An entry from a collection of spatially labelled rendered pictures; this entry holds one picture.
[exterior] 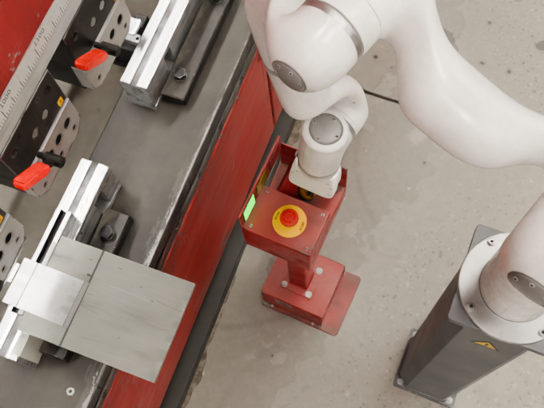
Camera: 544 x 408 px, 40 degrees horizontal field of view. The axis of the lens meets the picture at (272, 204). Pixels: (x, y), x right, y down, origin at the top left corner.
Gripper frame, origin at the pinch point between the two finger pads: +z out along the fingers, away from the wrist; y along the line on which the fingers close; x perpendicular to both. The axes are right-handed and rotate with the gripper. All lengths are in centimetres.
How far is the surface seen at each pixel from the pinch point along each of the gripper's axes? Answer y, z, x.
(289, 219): -1.1, -5.9, -10.4
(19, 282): -38, -22, -46
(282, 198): -4.7, -2.6, -5.8
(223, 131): -23.3, 0.7, 4.0
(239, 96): -23.9, 0.9, 13.2
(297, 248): 2.7, -3.3, -14.5
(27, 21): -39, -65, -17
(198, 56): -32.5, -12.6, 12.2
